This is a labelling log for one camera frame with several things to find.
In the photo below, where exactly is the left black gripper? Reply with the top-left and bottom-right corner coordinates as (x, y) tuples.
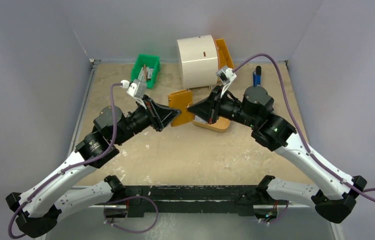
(115, 95), (181, 146)

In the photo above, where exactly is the orange oval tray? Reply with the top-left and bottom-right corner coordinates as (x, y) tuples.
(192, 116), (231, 133)

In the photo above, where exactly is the orange card holder wallet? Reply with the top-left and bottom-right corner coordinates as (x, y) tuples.
(167, 89), (194, 127)

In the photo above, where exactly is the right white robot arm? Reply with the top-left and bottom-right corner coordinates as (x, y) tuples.
(187, 85), (367, 224)

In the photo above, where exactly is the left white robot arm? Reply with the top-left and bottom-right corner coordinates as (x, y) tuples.
(5, 95), (181, 238)

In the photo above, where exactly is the orange open drawer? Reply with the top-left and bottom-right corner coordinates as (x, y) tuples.
(214, 38), (234, 69)

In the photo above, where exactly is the cream round drawer cabinet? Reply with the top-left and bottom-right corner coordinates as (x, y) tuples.
(176, 35), (219, 89)

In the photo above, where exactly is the green plastic bin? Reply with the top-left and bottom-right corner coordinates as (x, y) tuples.
(130, 54), (161, 89)

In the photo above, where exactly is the blue black marker pen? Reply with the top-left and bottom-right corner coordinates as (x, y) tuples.
(252, 65), (262, 87)

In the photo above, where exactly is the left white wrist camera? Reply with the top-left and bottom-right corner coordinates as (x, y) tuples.
(120, 79), (147, 109)

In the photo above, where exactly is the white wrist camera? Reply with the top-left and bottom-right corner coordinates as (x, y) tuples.
(215, 65), (237, 98)
(120, 79), (147, 109)

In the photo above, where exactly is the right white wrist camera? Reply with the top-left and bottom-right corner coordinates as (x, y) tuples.
(215, 65), (237, 98)

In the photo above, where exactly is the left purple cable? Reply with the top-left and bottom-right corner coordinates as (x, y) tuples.
(7, 82), (132, 240)

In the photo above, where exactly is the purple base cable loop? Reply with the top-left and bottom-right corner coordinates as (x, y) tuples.
(102, 194), (161, 234)

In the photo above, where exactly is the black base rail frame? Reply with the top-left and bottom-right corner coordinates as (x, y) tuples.
(74, 183), (314, 220)

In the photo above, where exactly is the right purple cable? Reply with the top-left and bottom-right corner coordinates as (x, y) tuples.
(233, 53), (375, 211)

